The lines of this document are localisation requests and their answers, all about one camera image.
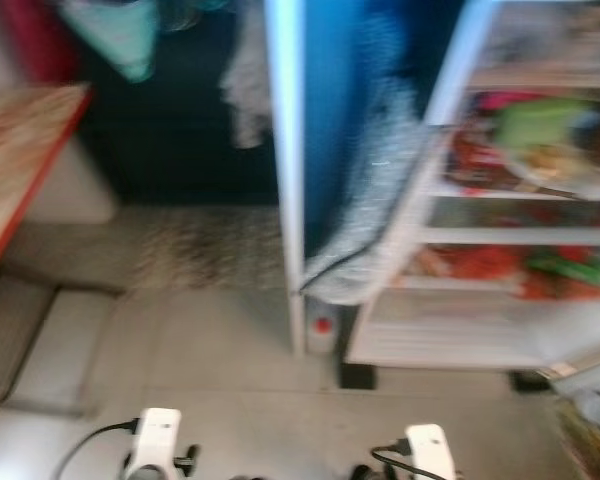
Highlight white fridge body with shelves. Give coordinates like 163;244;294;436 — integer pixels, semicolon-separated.
342;0;600;391

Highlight white fridge door with racks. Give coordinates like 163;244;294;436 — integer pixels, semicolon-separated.
555;350;600;480

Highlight white blue fridge door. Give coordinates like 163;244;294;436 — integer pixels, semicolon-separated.
263;0;471;356

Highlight green and red vegetables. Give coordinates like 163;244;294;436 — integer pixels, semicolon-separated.
525;245;600;299

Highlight white plate of food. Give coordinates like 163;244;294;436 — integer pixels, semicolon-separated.
510;140;600;193

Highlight green packet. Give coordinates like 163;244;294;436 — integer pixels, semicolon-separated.
495;98;591;156

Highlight red tomatoes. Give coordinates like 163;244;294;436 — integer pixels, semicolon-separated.
445;245;526;281

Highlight red snack packets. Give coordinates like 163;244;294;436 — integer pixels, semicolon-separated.
448;118;516;191

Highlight pink packet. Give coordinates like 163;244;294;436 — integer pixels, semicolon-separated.
475;90;526;111

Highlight orange food item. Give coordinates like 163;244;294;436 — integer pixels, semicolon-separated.
412;248;451;281

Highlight grey plastic bag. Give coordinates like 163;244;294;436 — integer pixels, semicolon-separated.
490;5;600;71

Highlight grey mesh bag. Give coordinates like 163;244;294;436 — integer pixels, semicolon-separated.
300;75;431;306

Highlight small white bottle red cap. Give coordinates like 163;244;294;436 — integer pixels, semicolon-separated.
308;312;339;353

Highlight white hanging cloth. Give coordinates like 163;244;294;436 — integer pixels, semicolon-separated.
220;20;276;151

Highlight teal cloth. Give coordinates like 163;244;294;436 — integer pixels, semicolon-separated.
60;0;161;83

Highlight marble table with red edge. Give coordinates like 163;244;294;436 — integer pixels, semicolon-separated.
0;82;93;291

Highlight red cloth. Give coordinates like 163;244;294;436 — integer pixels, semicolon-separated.
0;0;79;86

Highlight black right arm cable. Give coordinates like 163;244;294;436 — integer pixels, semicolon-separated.
368;443;421;480

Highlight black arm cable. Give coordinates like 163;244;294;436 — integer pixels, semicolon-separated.
52;420;141;480
368;443;421;480

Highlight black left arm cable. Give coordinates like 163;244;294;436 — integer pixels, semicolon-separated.
52;420;141;480

